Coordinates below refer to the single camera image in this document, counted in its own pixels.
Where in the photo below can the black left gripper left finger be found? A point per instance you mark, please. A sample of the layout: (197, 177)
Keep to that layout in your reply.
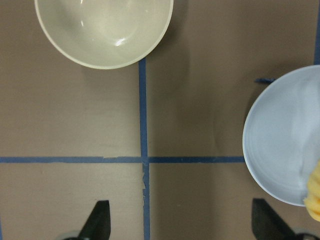
(98, 224)

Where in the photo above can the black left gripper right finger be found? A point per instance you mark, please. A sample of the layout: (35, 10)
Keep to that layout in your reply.
(266, 224)

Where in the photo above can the yellow ridged bread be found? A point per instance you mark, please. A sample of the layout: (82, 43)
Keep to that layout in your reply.
(312, 201)

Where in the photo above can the blue plate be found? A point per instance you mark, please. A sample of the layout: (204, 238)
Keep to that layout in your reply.
(281, 135)

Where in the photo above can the white ceramic bowl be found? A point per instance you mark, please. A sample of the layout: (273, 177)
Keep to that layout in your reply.
(104, 34)

